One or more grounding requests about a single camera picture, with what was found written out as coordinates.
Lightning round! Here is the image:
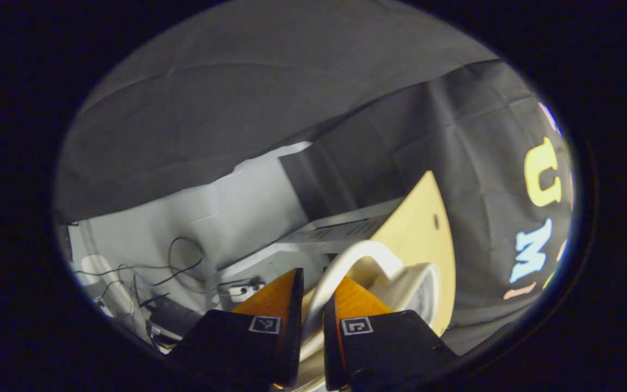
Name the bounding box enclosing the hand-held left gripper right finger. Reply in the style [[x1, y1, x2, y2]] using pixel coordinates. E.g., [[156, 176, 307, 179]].
[[323, 276, 458, 391]]

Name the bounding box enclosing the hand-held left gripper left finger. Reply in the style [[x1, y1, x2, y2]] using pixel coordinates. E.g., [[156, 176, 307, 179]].
[[169, 267, 305, 391]]

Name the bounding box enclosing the white power strip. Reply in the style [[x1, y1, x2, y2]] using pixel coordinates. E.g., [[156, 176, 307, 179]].
[[228, 279, 265, 303]]

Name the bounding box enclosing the dark floor equipment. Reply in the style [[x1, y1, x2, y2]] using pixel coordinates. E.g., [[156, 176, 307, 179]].
[[139, 294, 201, 339]]

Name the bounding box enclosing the black backdrop cloth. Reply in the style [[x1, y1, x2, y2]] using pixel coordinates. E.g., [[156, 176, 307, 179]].
[[55, 0, 575, 354]]

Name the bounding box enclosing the white table frame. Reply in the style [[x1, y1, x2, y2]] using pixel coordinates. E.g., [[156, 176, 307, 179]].
[[216, 197, 405, 305]]

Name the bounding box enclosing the black cable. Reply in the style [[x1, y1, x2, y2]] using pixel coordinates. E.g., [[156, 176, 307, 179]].
[[73, 236, 206, 292]]

